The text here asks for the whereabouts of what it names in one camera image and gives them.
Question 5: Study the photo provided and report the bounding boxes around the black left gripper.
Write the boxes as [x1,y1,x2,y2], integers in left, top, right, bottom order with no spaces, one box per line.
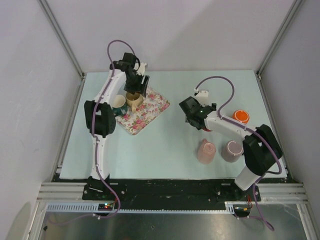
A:
[124,71,149,97]

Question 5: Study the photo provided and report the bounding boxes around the beige mug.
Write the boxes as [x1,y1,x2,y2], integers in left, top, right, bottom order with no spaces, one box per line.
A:
[125,92,144,113]

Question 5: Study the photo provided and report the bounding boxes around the dark green mug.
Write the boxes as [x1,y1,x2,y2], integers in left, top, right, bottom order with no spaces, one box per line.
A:
[112,102,128,117]

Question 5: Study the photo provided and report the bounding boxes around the pink mug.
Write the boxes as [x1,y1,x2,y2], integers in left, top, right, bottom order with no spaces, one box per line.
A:
[196,138,216,165]

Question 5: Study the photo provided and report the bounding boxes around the orange mug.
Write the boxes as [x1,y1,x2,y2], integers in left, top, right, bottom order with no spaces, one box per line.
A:
[232,109,250,125]

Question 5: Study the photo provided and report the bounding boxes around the mauve mug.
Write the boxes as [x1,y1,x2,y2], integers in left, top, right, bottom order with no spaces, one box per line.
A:
[221,140,244,163]

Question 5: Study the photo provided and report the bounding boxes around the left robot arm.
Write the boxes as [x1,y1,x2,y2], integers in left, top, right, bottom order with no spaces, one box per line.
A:
[84,52,150,181]

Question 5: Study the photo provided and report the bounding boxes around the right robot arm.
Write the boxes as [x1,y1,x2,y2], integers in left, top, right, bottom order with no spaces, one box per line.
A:
[179,96,283,201]

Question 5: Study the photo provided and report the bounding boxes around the floral rectangular tray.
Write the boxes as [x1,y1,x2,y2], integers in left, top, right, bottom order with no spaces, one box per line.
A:
[115,86,171,135]

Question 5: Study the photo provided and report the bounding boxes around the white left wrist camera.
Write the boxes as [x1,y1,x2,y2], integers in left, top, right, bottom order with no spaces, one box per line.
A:
[133,62,148,76]

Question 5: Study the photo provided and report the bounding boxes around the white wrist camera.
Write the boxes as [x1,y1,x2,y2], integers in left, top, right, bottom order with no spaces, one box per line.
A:
[133,62,148,76]
[194,88,209,106]

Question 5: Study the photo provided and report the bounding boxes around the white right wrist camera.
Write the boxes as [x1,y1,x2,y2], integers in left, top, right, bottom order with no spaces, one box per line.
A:
[194,88,209,106]

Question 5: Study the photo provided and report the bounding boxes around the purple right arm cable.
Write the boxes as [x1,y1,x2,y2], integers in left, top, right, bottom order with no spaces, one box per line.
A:
[194,76,236,117]

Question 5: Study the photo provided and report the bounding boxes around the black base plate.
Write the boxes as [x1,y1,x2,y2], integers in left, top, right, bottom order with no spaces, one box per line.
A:
[51,177,262,211]

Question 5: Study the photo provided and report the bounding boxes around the left aluminium corner post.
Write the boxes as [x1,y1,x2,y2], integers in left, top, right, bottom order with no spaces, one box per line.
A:
[37,0,85,80]

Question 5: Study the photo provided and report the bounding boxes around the aluminium corner post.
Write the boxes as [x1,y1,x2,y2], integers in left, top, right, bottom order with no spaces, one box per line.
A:
[255,0,305,77]
[37,0,85,80]

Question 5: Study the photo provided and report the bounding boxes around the right aluminium corner post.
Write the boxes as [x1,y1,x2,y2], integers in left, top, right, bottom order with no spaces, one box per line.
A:
[255,0,305,77]

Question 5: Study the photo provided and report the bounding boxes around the grey slotted cable duct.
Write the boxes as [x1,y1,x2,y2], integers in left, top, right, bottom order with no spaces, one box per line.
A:
[46,202,249,214]

